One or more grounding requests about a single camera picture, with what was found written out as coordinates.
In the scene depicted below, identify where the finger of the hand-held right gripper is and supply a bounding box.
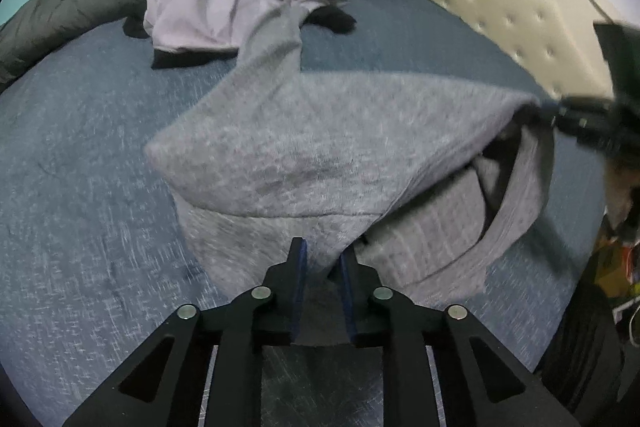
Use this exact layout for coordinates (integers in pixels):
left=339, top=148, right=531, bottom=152
left=520, top=101, right=566, bottom=130

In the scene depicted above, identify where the black garment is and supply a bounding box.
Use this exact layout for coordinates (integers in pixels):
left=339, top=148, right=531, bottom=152
left=122, top=4, right=358, bottom=70

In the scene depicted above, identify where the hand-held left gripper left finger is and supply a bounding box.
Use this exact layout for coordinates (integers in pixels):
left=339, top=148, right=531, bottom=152
left=62, top=237, right=307, bottom=427

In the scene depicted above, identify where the grey sweater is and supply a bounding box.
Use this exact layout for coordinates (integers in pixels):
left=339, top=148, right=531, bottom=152
left=144, top=4, right=556, bottom=348

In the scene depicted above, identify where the cream tufted headboard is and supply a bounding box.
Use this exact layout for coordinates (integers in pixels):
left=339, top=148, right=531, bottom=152
left=382, top=0, right=640, bottom=100

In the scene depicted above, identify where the blue bed cover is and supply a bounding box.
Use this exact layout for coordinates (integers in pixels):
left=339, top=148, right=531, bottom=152
left=0, top=0, right=616, bottom=427

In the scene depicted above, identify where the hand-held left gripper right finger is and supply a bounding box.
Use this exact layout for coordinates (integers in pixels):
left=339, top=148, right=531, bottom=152
left=339, top=248, right=583, bottom=427

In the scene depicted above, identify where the person's dark clothing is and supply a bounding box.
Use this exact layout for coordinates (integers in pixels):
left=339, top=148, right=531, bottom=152
left=540, top=252, right=633, bottom=425

